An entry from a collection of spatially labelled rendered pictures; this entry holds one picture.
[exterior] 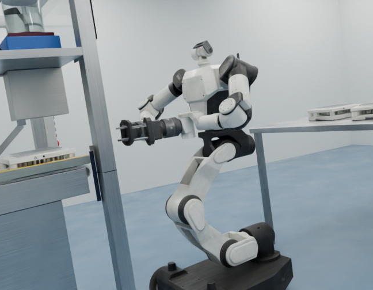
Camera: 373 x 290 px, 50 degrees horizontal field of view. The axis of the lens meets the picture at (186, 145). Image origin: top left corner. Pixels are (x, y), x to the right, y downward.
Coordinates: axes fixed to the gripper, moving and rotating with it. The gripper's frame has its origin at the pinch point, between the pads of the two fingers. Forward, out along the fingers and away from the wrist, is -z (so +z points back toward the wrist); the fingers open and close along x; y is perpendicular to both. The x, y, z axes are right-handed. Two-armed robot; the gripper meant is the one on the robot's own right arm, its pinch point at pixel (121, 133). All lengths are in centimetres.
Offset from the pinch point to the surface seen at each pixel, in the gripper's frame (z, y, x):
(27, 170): -54, 6, 6
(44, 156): -46.7, 3.9, 2.2
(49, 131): 23, 65, -5
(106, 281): 44, 60, 97
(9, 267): -61, 15, 40
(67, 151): -39.2, -0.6, 1.8
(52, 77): -24.8, 13.2, -28.4
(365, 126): 65, -103, 14
